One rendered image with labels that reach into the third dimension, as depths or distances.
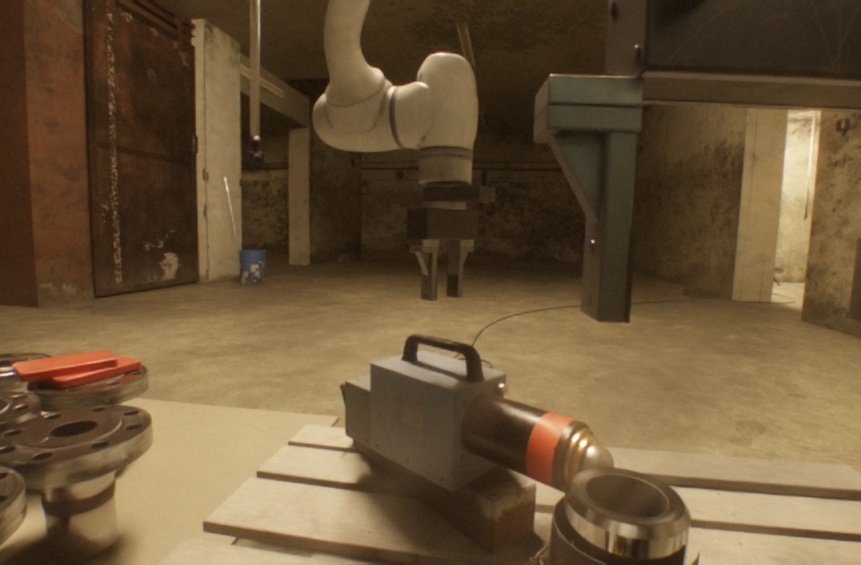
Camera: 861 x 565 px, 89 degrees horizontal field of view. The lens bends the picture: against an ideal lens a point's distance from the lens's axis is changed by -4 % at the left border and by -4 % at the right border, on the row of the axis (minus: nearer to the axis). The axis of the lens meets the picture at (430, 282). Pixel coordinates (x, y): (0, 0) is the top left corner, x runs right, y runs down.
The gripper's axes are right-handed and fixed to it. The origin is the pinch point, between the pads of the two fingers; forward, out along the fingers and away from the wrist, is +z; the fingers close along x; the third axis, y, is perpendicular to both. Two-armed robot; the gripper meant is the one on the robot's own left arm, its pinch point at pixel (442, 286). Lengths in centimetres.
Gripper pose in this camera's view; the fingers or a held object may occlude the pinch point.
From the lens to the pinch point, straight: 79.1
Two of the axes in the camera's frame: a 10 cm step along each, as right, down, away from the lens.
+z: -0.2, 9.9, 1.1
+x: -6.9, 0.6, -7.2
